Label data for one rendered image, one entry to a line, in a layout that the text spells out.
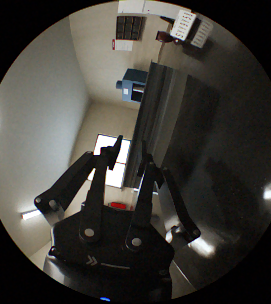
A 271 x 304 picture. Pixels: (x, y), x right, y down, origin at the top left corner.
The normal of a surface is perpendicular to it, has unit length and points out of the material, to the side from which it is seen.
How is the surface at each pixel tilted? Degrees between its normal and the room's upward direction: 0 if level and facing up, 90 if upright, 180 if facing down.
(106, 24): 90
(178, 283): 0
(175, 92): 90
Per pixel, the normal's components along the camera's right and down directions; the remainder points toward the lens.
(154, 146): -0.04, 0.44
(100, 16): -0.19, 0.96
